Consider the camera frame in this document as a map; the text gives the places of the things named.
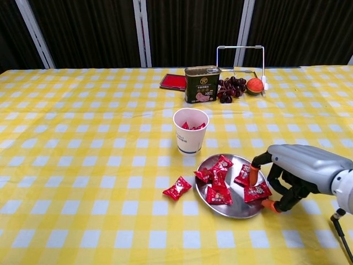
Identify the luncheon meat tin can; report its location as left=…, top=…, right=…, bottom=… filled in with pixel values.
left=184, top=65, right=221, bottom=104

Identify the orange red round fruit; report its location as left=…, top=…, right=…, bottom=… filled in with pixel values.
left=246, top=78, right=265, bottom=97

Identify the red rectangular tray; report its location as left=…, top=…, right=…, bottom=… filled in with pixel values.
left=159, top=73, right=187, bottom=92

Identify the black curtain panel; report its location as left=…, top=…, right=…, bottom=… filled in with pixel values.
left=244, top=0, right=353, bottom=67
left=27, top=0, right=144, bottom=69
left=0, top=0, right=46, bottom=74
left=146, top=0, right=245, bottom=68

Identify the round metal plate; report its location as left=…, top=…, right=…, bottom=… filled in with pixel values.
left=195, top=153, right=270, bottom=219

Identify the dark purple grape bunch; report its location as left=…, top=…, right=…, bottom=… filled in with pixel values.
left=217, top=76, right=248, bottom=104

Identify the yellow white checked tablecloth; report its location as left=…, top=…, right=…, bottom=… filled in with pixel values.
left=0, top=65, right=353, bottom=265

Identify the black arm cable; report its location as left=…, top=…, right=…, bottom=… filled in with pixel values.
left=330, top=208, right=353, bottom=263

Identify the white paper cup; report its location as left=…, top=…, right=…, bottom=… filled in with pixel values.
left=173, top=108, right=210, bottom=156

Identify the metal wire rack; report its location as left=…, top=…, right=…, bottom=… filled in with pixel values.
left=216, top=45, right=270, bottom=97

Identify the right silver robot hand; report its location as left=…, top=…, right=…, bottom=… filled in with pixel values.
left=249, top=144, right=353, bottom=214

